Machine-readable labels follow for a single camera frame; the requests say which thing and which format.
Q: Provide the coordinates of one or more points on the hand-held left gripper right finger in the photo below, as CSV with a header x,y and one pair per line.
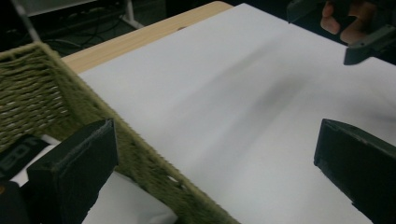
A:
x,y
364,171

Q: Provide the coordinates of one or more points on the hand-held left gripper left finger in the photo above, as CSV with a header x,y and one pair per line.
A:
x,y
74,168

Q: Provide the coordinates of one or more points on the green woven basket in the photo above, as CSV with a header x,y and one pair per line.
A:
x,y
140,158

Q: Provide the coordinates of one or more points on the white underwear with black waistband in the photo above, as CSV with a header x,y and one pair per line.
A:
x,y
130,205

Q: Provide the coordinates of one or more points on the white table cover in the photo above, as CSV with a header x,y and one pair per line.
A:
x,y
218,109

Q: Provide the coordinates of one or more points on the thin metal stand pole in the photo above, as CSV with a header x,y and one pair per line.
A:
x,y
26,21

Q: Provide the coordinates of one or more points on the white panel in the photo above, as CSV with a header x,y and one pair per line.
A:
x,y
56,4

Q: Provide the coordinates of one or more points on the white stand leg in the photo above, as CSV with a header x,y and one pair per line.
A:
x,y
130,12

